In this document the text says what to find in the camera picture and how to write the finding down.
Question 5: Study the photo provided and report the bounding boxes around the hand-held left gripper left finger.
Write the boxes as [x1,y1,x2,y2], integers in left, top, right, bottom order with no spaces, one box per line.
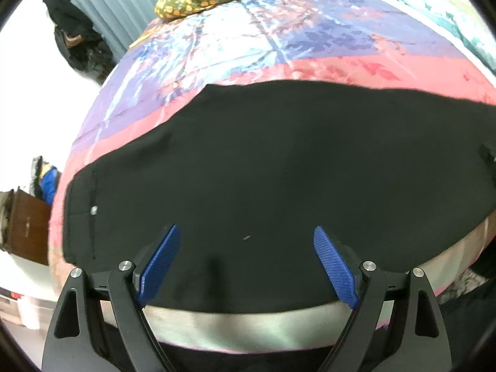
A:
[42,224,181,372]

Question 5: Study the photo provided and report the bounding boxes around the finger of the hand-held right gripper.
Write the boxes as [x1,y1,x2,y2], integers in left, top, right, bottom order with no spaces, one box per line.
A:
[479,143,496,181]

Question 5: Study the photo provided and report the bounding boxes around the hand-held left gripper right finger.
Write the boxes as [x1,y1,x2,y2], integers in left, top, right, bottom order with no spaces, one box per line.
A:
[313,225,453,372]

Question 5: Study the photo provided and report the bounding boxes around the black pants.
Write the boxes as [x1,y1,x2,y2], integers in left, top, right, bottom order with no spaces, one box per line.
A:
[62,81,496,314]

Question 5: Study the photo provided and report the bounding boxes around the person's dark trouser legs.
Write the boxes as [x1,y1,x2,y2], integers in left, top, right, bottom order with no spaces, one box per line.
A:
[155,258,496,372]

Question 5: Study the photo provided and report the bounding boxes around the white plastic box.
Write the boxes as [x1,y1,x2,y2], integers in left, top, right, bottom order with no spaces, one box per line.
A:
[0,292,59,328]

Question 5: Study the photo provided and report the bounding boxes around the brown wooden cabinet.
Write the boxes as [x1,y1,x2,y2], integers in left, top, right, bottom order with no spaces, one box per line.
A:
[0,188,53,266]

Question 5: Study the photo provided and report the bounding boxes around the pile of colourful clothes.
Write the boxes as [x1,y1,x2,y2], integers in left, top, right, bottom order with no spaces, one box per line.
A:
[29,156,60,206]

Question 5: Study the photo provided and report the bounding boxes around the colourful striped floral blanket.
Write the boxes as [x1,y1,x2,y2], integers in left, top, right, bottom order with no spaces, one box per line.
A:
[48,0,496,351]

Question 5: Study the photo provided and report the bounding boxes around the hanging black coat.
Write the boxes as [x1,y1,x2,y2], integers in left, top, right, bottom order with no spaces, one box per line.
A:
[42,0,117,84]

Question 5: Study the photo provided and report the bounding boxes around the blue curtain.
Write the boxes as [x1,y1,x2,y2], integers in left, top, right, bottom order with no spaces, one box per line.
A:
[41,0,202,51]

